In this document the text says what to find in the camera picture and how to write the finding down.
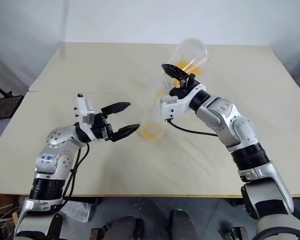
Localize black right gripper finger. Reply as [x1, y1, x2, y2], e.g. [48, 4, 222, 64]
[186, 73, 196, 88]
[160, 63, 191, 85]

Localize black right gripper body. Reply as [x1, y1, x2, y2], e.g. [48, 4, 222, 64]
[168, 79, 200, 98]

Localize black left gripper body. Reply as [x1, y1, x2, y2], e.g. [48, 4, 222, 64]
[89, 111, 114, 143]

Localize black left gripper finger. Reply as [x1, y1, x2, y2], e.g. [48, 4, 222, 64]
[100, 101, 132, 118]
[107, 123, 141, 144]

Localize small clear glass beaker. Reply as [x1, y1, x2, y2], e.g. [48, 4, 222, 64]
[139, 119, 166, 144]

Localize clear cup with yellow base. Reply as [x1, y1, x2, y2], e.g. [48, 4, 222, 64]
[151, 37, 212, 118]

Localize crumpled clear plastic bag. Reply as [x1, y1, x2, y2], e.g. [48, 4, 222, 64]
[61, 199, 94, 223]

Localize black mesh rack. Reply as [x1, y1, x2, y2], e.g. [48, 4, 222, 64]
[0, 79, 25, 124]

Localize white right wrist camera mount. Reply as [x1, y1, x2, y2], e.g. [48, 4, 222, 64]
[159, 83, 207, 123]

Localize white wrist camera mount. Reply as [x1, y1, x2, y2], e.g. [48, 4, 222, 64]
[74, 92, 96, 142]
[159, 83, 207, 123]

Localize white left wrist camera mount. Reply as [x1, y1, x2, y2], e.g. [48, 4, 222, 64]
[74, 92, 96, 142]

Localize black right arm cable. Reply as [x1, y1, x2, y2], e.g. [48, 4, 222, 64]
[166, 118, 219, 138]

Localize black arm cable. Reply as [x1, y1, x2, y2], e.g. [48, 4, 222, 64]
[166, 118, 219, 138]
[56, 141, 91, 204]

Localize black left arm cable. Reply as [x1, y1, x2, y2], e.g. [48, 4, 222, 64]
[56, 141, 91, 204]

